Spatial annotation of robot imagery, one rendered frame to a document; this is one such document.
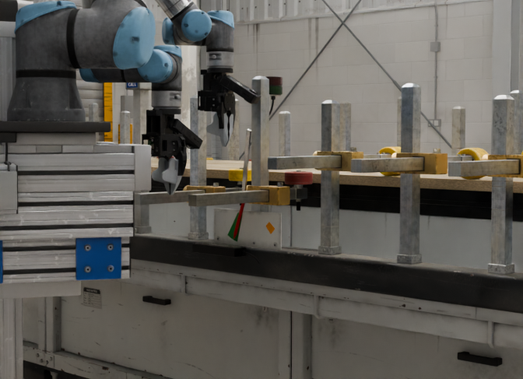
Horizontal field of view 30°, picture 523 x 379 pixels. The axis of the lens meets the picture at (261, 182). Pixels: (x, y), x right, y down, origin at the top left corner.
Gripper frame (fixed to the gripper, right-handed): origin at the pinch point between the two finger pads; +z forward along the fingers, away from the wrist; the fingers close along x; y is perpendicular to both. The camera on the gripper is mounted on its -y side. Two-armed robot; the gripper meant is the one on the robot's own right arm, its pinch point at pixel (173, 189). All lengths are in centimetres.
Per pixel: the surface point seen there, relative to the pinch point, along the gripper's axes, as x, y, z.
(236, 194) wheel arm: 1.4, -21.1, 2.2
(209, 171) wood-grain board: -43, -55, -2
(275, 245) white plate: 4.3, -33.7, 16.4
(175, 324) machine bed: -65, -60, 51
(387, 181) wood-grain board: 26, -55, -1
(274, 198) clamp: 3.5, -33.8, 3.7
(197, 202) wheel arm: 1.4, -6.9, 3.6
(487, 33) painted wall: -344, -752, -120
